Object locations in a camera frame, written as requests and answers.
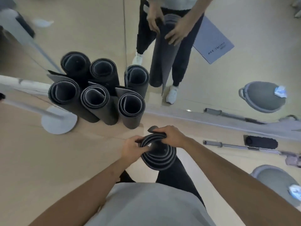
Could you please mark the person's right hand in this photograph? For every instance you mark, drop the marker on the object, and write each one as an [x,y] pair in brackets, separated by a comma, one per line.
[175,137]

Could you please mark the person's left hand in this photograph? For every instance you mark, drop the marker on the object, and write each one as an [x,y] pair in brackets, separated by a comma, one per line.
[130,149]

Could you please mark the person's left thumb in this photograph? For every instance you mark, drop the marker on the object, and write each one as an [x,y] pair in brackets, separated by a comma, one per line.
[137,139]

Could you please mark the person's right fingers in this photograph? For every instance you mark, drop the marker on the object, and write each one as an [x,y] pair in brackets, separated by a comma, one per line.
[160,134]

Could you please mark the dark grey yoga mat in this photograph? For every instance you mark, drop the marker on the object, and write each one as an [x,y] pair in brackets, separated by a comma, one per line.
[103,110]
[70,104]
[131,118]
[160,160]

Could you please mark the person's right forearm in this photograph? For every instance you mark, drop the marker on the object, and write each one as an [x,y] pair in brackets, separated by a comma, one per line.
[235,183]

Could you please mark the person's left forearm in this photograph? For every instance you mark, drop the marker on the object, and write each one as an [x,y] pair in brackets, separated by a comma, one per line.
[84,192]

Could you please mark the person's black trousers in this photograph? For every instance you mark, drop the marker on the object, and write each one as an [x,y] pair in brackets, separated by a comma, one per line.
[178,176]

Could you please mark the person's grey shirt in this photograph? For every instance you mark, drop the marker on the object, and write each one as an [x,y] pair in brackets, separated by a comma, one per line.
[145,207]

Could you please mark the grey metal bar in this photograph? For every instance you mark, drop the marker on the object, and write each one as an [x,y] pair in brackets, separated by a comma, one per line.
[230,146]

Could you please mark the grey balance dome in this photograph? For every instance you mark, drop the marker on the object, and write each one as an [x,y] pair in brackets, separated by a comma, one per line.
[272,181]

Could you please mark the white and blue crumpled wrapper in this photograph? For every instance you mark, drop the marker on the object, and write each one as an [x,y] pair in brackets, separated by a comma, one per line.
[295,192]

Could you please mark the large wall mirror panel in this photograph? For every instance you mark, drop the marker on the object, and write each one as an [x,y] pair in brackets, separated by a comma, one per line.
[89,28]
[258,32]

